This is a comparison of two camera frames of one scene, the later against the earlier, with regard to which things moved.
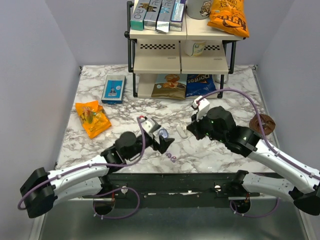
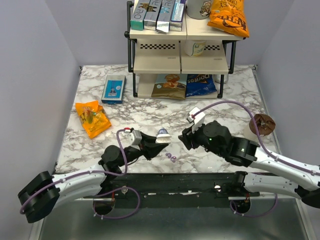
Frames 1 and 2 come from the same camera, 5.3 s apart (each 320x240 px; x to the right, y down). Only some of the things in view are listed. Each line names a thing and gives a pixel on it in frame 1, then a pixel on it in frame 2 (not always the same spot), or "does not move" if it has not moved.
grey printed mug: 198,9 does not move
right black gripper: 195,126 to 186,135
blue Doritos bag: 199,84 does not move
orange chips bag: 229,16 does not move
